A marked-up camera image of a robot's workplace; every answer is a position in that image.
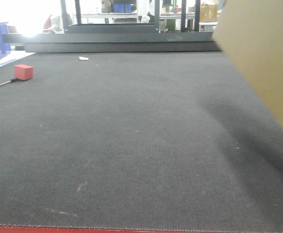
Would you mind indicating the brown cardboard box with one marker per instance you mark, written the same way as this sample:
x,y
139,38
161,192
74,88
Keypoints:
x,y
250,32

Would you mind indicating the taped cardboard box background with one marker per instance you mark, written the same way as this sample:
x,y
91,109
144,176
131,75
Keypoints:
x,y
208,11

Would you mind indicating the white paper scrap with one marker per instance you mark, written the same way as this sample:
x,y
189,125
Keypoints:
x,y
83,58

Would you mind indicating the red block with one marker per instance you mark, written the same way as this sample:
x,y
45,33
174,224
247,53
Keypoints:
x,y
23,72

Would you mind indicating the metal rod tool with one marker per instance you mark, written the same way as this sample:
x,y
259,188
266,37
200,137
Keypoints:
x,y
9,81

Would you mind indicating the grey conveyor end frame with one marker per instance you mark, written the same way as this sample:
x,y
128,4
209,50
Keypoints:
x,y
114,42

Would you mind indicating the dark metal cart frame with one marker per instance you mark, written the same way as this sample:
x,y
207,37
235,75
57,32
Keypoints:
x,y
110,16

